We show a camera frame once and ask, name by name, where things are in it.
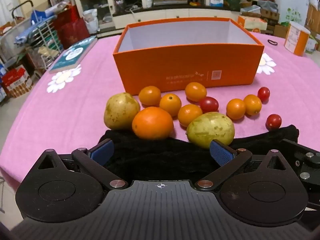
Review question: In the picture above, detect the small orange kumquat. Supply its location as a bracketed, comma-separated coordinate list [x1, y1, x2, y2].
[138, 86, 161, 106]
[226, 99, 246, 120]
[184, 82, 207, 102]
[159, 93, 182, 118]
[244, 94, 262, 116]
[177, 104, 203, 127]

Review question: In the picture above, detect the black cloth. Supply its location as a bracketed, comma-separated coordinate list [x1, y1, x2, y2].
[98, 124, 300, 182]

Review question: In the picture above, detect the red cherry tomato lower right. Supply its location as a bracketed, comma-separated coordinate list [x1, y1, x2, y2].
[265, 114, 282, 131]

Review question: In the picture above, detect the red cherry tomato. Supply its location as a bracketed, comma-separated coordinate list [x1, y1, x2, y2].
[257, 87, 270, 102]
[265, 114, 282, 131]
[199, 96, 219, 113]

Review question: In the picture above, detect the pink tablecloth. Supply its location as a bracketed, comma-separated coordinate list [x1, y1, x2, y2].
[1, 34, 319, 188]

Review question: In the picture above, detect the red cherry tomato centre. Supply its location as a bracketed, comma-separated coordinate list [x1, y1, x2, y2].
[199, 96, 219, 113]

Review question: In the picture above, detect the small orange kumquat far right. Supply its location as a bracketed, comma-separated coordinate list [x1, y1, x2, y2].
[244, 94, 262, 116]

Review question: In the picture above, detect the small orange kumquat lower centre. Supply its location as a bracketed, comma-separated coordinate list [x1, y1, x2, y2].
[177, 104, 203, 127]

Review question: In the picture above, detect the large orange fruit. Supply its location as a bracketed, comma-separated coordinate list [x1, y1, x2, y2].
[132, 107, 174, 140]

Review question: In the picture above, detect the red cherry tomato top right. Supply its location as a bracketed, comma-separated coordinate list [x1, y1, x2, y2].
[257, 87, 270, 102]

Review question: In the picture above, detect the small orange kumquat top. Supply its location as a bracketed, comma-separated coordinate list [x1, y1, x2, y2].
[184, 82, 207, 102]

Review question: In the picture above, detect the small orange kumquat far left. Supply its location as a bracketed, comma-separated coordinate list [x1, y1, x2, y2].
[138, 86, 161, 106]

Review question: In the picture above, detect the teal book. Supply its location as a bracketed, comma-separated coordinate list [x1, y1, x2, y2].
[49, 36, 98, 73]

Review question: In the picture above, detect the red cardboard box on floor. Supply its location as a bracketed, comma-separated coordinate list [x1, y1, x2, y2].
[2, 65, 33, 98]

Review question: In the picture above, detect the orange cardboard box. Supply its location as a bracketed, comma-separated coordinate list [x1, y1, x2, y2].
[113, 17, 264, 95]

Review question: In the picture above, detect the red gift bag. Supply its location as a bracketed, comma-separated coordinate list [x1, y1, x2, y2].
[53, 5, 90, 49]

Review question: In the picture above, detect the orange white canister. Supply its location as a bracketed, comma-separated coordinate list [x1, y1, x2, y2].
[284, 21, 311, 56]

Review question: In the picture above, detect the orange white carton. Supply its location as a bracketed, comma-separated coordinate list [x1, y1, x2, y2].
[237, 15, 267, 31]

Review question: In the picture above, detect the white low tv cabinet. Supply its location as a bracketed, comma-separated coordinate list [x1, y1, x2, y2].
[113, 8, 240, 29]

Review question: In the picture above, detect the white glass-door cabinet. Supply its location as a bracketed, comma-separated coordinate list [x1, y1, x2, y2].
[75, 0, 115, 29]

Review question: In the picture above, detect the white wire rack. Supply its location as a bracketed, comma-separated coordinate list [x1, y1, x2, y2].
[14, 15, 63, 74]

